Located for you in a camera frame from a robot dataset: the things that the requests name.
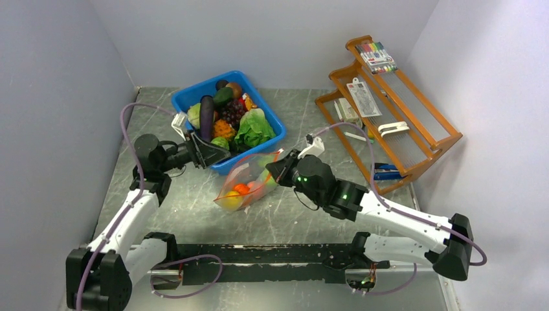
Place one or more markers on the packaged item on shelf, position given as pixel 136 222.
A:
pixel 363 99

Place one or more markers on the green toy cabbage front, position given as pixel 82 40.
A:
pixel 221 142

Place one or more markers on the yellow toy mango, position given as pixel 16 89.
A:
pixel 232 201

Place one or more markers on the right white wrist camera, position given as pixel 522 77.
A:
pixel 314 147

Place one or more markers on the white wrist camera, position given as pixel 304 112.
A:
pixel 314 147
pixel 178 124

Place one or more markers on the dark green toy avocado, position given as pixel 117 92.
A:
pixel 223 96

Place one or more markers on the clear zip top bag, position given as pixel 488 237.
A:
pixel 246 170

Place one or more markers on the white box on shelf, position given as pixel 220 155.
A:
pixel 345 112

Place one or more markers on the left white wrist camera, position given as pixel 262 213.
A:
pixel 178 124

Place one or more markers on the green toy ball vegetable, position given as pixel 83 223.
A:
pixel 267 180

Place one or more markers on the red toy pepper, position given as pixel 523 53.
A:
pixel 242 103

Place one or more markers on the wooden rack shelf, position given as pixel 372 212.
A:
pixel 398 99

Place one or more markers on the white stapler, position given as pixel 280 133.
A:
pixel 394 128

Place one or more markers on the orange toy pumpkin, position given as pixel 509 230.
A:
pixel 241 188

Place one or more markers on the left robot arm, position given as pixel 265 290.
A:
pixel 101 275

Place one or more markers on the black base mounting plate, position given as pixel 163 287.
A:
pixel 330 263

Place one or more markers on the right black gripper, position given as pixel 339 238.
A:
pixel 280 169

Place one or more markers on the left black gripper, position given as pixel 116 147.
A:
pixel 210 153

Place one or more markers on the red toy peach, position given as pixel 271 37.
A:
pixel 256 187

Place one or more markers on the dark toy grapes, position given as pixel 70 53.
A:
pixel 232 113

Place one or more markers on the purple toy eggplant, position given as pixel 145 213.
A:
pixel 206 117

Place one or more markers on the green capped marker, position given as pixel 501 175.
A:
pixel 354 136

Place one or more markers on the dark purple round fruit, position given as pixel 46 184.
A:
pixel 221 84

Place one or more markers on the green toy lettuce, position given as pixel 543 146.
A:
pixel 254 129

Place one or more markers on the blue stapler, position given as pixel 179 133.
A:
pixel 386 171

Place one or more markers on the coloured marker pen pack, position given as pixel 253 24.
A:
pixel 376 57

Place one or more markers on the orange textured toy fruit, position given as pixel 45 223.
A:
pixel 223 129

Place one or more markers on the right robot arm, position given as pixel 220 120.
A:
pixel 439 242

